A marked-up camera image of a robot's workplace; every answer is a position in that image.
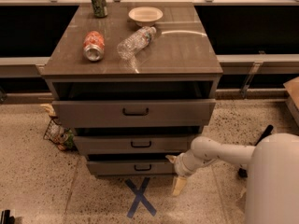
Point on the clear plastic bottle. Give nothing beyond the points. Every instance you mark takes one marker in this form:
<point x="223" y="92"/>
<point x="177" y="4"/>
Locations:
<point x="137" y="41"/>

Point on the white paper bowl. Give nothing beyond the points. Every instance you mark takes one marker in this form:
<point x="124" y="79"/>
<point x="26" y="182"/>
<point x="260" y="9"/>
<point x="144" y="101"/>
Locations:
<point x="145" y="16"/>

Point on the grey bottom drawer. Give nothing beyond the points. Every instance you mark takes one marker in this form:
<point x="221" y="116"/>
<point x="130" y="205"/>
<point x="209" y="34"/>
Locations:
<point x="141" y="167"/>

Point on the wooden box right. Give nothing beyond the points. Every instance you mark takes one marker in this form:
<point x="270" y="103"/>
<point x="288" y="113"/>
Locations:
<point x="292" y="88"/>

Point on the metal rail bracket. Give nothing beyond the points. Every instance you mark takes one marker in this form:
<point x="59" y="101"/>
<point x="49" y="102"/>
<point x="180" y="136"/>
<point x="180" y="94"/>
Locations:
<point x="252" y="72"/>

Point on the orange soda can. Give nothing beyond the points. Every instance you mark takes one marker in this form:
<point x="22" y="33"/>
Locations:
<point x="94" y="46"/>

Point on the grey drawer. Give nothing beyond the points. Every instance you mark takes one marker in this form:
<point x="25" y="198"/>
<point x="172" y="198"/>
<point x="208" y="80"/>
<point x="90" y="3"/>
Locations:
<point x="144" y="113"/>
<point x="141" y="167"/>
<point x="125" y="144"/>

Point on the green soda can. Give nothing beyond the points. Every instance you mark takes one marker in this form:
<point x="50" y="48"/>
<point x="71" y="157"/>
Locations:
<point x="99" y="8"/>

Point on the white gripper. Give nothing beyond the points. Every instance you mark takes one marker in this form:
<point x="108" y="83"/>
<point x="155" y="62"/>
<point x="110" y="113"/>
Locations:
<point x="179" y="166"/>

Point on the grey drawer cabinet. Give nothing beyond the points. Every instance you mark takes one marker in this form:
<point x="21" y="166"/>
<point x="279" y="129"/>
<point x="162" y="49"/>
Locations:
<point x="179" y="64"/>

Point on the blue tape cross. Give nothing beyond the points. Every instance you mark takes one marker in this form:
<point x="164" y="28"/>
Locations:
<point x="139" y="197"/>

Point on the black object bottom left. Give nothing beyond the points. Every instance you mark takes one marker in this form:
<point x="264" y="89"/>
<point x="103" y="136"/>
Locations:
<point x="6" y="217"/>

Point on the wire basket with items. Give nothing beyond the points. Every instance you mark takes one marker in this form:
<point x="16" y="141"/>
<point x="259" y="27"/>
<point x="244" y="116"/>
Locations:
<point x="61" y="137"/>

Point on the grey top drawer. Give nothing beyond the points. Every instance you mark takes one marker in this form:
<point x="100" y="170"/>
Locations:
<point x="144" y="113"/>

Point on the grey middle drawer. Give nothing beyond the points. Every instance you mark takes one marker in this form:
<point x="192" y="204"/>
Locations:
<point x="125" y="144"/>

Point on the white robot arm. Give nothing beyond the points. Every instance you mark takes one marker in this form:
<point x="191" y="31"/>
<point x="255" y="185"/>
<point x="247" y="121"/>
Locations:
<point x="272" y="166"/>

